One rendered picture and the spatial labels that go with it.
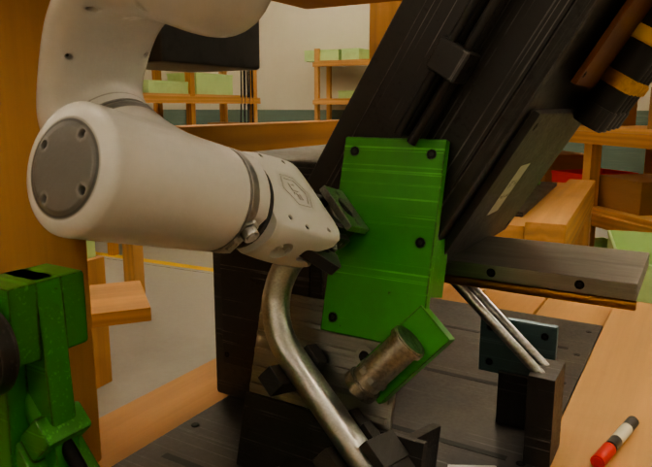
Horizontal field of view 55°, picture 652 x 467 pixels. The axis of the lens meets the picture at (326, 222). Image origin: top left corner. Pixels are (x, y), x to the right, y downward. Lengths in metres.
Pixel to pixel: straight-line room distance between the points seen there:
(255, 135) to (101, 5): 0.74
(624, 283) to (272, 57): 10.70
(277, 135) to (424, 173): 0.58
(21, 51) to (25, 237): 0.19
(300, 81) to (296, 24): 0.93
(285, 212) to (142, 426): 0.49
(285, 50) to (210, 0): 10.79
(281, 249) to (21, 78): 0.33
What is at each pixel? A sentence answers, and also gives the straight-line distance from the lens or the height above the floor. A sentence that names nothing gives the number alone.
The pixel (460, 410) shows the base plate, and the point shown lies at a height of 0.90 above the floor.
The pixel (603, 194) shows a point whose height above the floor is 0.80.
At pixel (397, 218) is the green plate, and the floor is 1.19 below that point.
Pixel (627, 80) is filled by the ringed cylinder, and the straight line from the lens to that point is 0.79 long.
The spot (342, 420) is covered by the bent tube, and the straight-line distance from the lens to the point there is 0.64.
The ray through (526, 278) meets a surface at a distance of 0.72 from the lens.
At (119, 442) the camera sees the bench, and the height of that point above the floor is 0.88.
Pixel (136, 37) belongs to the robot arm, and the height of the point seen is 1.35.
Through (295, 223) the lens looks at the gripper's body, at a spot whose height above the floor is 1.21.
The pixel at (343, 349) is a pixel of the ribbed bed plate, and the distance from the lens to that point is 0.68.
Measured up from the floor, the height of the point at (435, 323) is 1.10.
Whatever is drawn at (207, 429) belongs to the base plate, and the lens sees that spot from 0.85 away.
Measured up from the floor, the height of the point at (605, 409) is 0.90.
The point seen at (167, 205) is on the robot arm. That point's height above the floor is 1.24.
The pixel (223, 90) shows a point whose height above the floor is 1.48.
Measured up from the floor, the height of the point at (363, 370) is 1.06.
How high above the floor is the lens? 1.30
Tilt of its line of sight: 10 degrees down
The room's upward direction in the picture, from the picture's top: straight up
